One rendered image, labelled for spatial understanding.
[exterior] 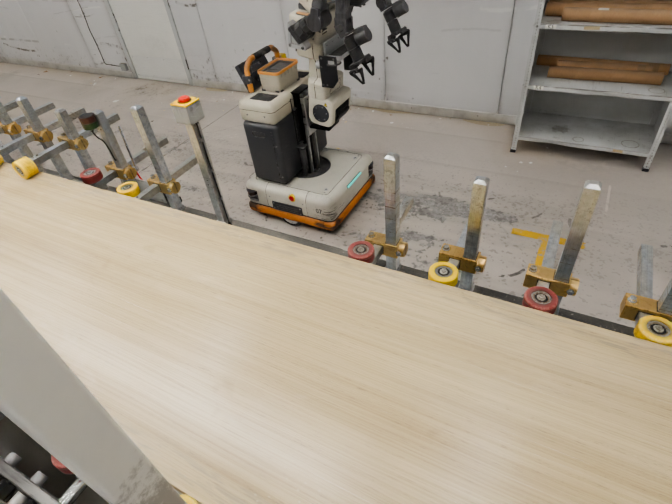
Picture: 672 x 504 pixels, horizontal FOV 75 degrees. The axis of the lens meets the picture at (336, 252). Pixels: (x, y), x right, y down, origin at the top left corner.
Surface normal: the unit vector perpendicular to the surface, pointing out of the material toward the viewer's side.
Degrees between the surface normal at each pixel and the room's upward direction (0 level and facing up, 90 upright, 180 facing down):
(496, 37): 90
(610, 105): 90
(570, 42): 90
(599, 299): 0
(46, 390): 90
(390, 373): 0
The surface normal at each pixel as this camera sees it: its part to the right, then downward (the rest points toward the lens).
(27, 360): 0.88, 0.25
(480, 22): -0.46, 0.62
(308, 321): -0.10, -0.74
